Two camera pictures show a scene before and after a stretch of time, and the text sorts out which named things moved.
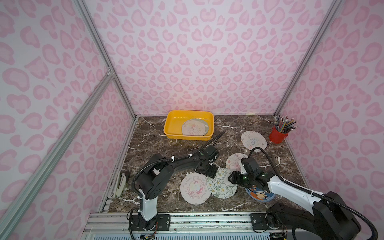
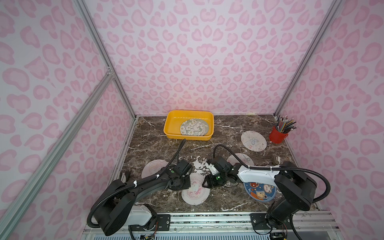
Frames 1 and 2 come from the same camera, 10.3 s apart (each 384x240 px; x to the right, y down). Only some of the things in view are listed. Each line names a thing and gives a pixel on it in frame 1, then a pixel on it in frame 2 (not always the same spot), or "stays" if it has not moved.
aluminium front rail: (116, 226) stays
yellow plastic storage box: (189, 125) stays
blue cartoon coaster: (258, 194) stays
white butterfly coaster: (251, 139) stays
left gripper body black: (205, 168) to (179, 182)
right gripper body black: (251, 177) to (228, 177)
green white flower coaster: (220, 186) to (192, 127)
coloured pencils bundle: (283, 124) stays
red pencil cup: (277, 137) stays
